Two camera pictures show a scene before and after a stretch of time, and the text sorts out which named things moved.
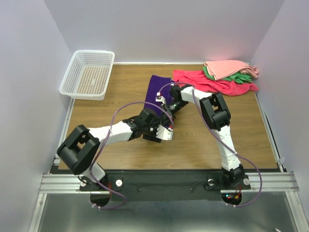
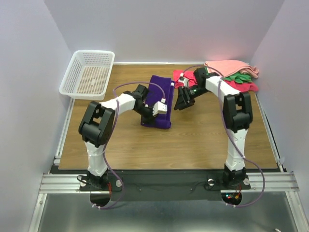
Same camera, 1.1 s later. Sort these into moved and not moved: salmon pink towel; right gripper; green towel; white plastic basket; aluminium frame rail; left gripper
Moved: right gripper; left gripper
Not moved: green towel; aluminium frame rail; white plastic basket; salmon pink towel
